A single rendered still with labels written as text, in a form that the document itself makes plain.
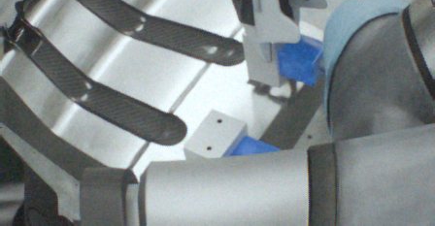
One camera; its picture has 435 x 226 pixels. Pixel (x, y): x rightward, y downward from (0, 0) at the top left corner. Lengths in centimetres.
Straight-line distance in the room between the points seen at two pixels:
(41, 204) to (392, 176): 10
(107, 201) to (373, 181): 7
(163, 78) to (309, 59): 16
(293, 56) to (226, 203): 74
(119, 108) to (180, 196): 80
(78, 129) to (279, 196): 80
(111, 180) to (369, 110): 16
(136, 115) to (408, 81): 68
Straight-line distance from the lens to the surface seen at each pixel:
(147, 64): 105
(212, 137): 94
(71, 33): 108
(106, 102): 103
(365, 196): 22
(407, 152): 23
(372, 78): 37
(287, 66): 96
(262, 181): 22
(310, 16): 120
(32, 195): 24
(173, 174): 23
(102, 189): 23
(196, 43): 106
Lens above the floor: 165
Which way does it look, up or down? 50 degrees down
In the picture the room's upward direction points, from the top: 9 degrees counter-clockwise
